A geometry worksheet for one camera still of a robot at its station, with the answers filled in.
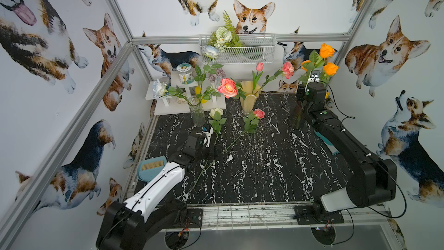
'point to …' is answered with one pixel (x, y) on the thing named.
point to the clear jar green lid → (184, 71)
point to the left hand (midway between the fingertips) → (214, 142)
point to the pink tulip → (259, 66)
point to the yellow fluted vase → (248, 104)
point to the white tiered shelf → (167, 105)
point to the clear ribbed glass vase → (197, 109)
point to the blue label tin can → (167, 81)
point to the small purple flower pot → (217, 77)
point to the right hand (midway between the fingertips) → (319, 81)
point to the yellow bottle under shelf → (198, 91)
